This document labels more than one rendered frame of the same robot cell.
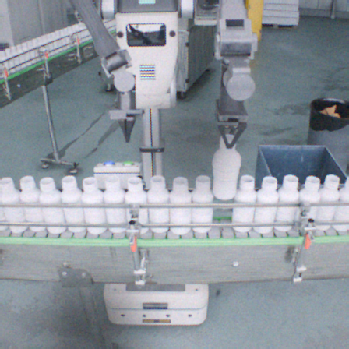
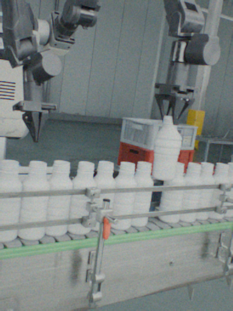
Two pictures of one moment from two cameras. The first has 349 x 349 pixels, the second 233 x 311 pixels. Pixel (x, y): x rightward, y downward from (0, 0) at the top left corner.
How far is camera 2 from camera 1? 0.68 m
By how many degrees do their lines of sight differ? 40
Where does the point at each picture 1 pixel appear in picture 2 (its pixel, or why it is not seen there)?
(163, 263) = (109, 271)
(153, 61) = (14, 78)
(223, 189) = (170, 167)
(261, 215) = (190, 200)
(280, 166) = not seen: hidden behind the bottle
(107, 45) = (25, 25)
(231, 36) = (192, 14)
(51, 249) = not seen: outside the picture
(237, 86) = (209, 51)
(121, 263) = (62, 280)
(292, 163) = not seen: hidden behind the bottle
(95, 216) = (42, 211)
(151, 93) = (7, 115)
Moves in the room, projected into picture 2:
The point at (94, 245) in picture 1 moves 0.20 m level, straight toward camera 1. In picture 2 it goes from (39, 252) to (113, 291)
